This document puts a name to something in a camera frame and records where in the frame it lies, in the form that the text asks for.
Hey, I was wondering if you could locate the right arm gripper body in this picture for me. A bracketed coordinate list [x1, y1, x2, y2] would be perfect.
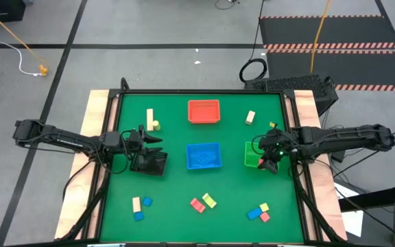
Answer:
[258, 128, 291, 162]

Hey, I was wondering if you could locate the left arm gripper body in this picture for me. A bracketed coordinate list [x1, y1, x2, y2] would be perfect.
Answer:
[128, 125, 147, 154]

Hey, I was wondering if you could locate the long blue block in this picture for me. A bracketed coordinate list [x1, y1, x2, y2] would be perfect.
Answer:
[247, 207, 263, 221]

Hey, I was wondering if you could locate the yellow arch block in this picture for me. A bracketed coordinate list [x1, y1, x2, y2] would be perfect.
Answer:
[202, 193, 218, 209]

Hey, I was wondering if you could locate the red arch block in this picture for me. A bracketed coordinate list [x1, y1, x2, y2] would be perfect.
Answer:
[189, 198, 206, 214]

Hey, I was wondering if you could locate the green plastic basket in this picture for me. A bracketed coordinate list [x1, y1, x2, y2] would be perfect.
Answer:
[244, 141, 280, 170]

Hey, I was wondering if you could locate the black plastic basket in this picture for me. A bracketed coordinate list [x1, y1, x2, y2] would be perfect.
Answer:
[130, 150, 169, 177]

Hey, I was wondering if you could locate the green table mat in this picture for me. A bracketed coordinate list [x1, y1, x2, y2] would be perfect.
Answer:
[99, 93, 304, 244]

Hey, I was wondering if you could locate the blue plastic basket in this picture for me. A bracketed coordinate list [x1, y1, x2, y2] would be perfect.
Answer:
[186, 142, 223, 171]

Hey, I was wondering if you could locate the red plastic basket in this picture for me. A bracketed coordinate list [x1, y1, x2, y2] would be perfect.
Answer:
[187, 99, 222, 124]

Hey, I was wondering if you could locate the black perforated computer case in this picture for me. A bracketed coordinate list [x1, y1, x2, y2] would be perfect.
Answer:
[244, 73, 339, 117]

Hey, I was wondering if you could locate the white paper sheet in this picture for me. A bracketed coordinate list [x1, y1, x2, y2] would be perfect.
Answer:
[334, 181, 365, 238]

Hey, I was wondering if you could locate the black beam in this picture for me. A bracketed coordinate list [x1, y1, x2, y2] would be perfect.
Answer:
[337, 184, 395, 212]

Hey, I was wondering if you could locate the black hazard-striped floor mat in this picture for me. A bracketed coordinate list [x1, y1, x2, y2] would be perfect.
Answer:
[259, 14, 395, 93]

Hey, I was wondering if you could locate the black table frame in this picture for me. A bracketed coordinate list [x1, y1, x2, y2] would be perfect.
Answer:
[60, 77, 348, 247]

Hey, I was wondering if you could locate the black hanging cable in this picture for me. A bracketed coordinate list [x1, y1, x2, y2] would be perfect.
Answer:
[239, 0, 269, 83]

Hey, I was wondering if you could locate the yellow hanging cable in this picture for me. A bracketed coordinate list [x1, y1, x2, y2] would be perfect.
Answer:
[309, 0, 332, 73]

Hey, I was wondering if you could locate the orange floor cable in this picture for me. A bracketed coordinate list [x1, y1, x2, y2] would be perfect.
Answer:
[0, 2, 46, 69]

